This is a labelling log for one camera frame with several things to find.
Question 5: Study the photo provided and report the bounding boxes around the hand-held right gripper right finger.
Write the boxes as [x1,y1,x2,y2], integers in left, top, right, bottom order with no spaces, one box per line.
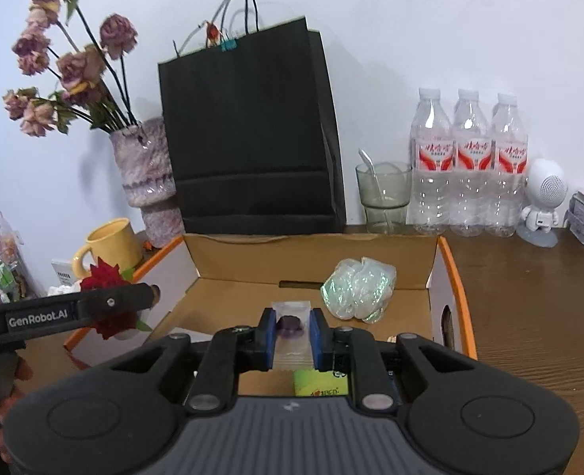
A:
[309,308,477,412]

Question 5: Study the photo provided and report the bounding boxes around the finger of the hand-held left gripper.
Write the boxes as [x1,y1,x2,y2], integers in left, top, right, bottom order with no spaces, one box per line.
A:
[73,282,162,328]

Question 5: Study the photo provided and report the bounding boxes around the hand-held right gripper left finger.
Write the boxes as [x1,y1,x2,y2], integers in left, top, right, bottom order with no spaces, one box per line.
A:
[108,308,279,415]

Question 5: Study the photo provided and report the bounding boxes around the clear plastic packet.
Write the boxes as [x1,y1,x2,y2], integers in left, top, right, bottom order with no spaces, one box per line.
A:
[271,300,317,372]

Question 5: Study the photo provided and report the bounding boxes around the red artificial rose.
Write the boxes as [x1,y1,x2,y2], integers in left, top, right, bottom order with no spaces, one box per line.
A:
[80,256,160,341]

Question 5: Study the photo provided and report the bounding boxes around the cardboard box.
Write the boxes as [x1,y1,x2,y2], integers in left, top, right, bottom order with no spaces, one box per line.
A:
[64,232,478,399]

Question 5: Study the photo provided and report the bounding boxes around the white tissue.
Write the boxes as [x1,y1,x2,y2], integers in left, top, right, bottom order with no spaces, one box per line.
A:
[47,281,85,298]

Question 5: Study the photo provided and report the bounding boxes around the green packet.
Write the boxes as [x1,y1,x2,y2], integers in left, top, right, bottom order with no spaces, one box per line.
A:
[293,369,348,397]

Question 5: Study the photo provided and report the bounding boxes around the yellow mug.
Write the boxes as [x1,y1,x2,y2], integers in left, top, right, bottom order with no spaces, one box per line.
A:
[71,218,144,280]

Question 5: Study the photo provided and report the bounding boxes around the clear desk organizer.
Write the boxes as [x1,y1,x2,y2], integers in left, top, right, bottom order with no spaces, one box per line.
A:
[0,198,38,305]

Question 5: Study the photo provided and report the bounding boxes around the iridescent plastic packet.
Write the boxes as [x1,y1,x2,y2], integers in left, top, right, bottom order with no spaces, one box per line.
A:
[320,256,398,325]

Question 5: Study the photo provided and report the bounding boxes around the pink mottled vase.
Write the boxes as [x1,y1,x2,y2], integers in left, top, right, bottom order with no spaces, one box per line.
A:
[110,116,186,249]

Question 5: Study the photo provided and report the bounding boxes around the green glass cup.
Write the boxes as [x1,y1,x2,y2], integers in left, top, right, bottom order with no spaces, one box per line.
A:
[355,161,414,235]

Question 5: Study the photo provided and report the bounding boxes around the metal spoon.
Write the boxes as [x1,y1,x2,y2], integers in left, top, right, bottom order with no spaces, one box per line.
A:
[358,148,394,233]

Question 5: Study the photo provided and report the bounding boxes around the clear water bottle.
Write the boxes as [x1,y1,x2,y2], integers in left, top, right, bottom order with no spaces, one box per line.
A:
[450,88,495,237]
[409,87,457,236]
[490,92,529,237]

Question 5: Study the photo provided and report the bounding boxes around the black paper bag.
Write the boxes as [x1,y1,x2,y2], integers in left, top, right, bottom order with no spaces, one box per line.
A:
[157,0,347,234]

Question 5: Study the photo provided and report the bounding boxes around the dried pink flowers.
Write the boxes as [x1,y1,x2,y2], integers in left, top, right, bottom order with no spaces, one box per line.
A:
[2,0,141,138]

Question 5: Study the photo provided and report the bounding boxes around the white robot speaker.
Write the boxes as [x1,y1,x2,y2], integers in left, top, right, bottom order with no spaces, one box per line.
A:
[516,158,569,248]

